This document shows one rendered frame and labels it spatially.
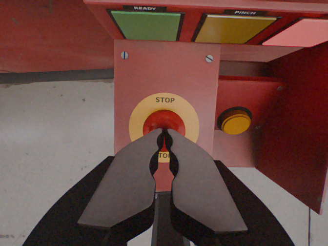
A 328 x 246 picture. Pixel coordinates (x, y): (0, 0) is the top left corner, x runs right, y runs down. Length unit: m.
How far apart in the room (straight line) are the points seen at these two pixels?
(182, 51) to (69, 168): 1.08
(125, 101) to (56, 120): 0.98
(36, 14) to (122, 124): 0.22
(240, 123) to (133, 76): 0.15
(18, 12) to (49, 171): 1.01
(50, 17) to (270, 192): 1.27
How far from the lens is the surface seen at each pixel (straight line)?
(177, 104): 0.16
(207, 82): 0.17
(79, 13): 0.31
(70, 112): 1.09
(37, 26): 0.38
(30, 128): 1.24
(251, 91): 0.23
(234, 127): 0.24
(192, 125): 0.17
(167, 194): 1.07
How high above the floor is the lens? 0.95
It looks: 83 degrees down
